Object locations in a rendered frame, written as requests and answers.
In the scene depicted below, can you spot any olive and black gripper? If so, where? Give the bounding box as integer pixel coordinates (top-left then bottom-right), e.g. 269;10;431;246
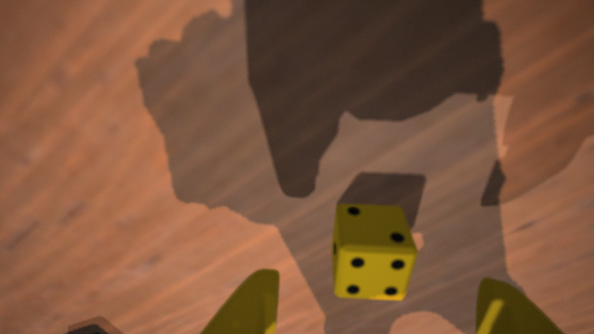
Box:
201;269;564;334

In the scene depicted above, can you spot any yellow die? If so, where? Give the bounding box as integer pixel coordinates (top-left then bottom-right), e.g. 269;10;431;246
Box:
331;203;418;301

